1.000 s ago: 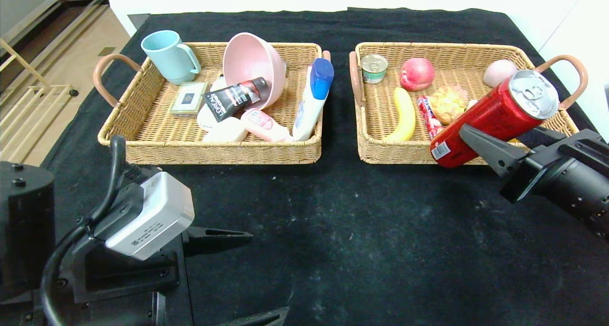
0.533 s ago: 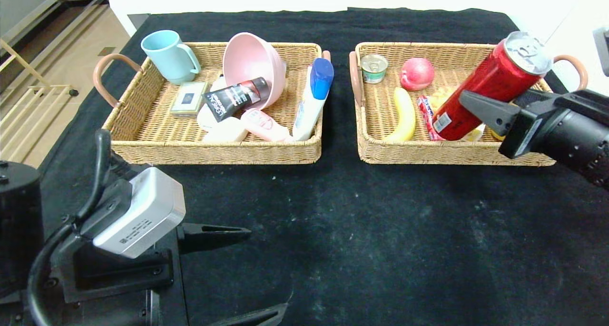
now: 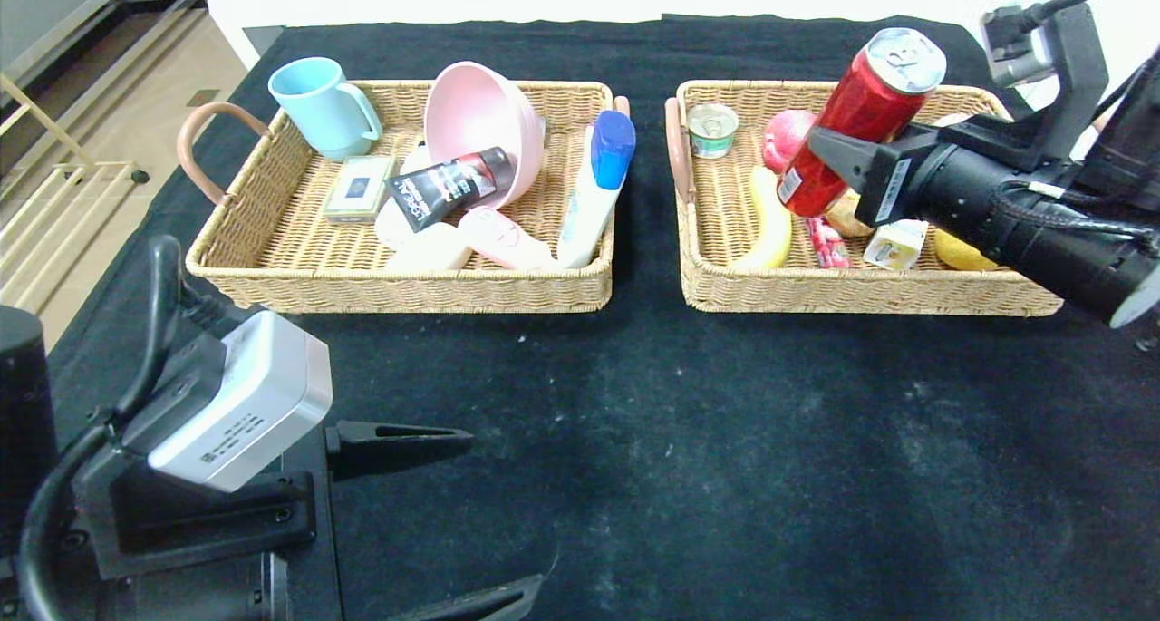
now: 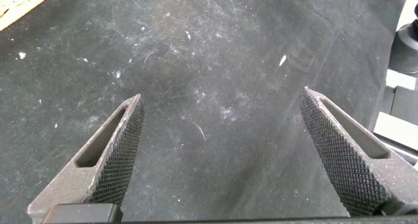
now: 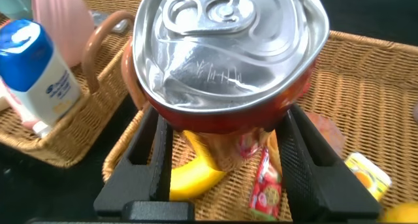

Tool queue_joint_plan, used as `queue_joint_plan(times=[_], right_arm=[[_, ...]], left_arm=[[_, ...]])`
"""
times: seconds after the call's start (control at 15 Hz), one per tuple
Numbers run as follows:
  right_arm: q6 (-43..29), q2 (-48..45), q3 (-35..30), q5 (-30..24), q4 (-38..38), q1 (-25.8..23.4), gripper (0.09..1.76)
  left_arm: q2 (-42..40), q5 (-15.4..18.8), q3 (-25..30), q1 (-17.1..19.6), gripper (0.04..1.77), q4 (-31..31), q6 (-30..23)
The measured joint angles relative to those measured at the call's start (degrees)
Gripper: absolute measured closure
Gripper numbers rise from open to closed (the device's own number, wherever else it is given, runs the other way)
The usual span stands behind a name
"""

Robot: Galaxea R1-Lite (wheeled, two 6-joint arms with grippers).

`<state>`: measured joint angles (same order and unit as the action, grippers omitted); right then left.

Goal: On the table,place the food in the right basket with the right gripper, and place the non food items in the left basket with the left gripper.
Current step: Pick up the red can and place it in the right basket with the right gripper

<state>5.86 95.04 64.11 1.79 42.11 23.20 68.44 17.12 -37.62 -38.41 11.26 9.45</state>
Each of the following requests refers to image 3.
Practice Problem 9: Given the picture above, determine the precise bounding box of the yellow pear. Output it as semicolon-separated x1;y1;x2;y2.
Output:
933;229;1000;272

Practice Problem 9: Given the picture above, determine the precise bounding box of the small tin can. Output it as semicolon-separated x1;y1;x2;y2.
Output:
686;103;740;160

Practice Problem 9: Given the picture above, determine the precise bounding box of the yellow banana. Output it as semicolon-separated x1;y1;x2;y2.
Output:
732;166;794;271

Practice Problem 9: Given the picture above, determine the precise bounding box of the red apple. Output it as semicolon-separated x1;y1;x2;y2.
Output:
762;110;818;174

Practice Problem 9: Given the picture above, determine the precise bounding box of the pink squeeze bottle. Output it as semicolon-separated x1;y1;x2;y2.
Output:
458;206;556;272

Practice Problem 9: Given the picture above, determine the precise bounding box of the light blue mug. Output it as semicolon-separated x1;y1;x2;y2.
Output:
268;57;384;162

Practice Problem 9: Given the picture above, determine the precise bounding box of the black left camera cable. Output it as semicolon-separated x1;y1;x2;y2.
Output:
18;236;246;621

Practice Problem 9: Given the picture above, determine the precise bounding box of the pink bowl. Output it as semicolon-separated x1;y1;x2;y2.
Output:
424;62;547;212

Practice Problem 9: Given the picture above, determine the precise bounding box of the grey metal shelf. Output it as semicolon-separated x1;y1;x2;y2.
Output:
0;0;211;187

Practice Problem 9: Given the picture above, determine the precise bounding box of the red candy wrapper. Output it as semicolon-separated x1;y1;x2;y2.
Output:
805;216;853;270

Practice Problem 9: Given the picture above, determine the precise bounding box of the red soda can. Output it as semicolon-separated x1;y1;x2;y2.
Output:
777;27;948;218

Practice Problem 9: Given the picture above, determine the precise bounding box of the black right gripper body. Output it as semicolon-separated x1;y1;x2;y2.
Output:
855;122;1006;244

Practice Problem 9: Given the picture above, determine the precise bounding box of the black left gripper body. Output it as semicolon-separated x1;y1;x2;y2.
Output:
69;438;344;621

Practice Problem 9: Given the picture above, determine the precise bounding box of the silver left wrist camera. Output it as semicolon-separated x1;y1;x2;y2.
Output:
122;310;334;493

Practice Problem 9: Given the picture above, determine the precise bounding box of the small green card box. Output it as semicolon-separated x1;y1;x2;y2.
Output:
323;154;400;225

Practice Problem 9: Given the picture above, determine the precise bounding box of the yellow bread bun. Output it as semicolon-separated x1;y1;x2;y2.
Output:
825;189;876;238

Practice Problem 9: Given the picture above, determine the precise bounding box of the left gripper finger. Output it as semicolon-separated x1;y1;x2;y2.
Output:
386;572;546;621
324;420;475;482

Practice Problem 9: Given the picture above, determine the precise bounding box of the pale wooden rack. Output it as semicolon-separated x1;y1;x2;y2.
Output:
0;73;153;332

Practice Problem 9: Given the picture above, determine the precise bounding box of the white plastic bottle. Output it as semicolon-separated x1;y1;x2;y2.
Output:
374;143;436;251

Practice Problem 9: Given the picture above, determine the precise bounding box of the braided black cable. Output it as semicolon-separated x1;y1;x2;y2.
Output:
991;180;1160;261

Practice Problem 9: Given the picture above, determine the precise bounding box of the white bottle with blue cap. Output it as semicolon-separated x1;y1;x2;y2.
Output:
557;110;638;270

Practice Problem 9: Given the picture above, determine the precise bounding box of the woven wicker basket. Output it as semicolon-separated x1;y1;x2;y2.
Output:
664;80;1114;319
178;80;633;315

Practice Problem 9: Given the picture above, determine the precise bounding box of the black table cloth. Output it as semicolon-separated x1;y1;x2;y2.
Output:
0;15;1160;621

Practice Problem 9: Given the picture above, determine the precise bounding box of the black cosmetic tube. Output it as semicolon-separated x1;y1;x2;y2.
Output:
385;147;515;234

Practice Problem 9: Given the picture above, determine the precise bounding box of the small juice carton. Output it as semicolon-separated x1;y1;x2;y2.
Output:
864;219;931;273

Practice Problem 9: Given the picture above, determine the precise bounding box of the white rectangular block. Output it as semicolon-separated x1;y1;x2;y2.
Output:
387;224;473;272

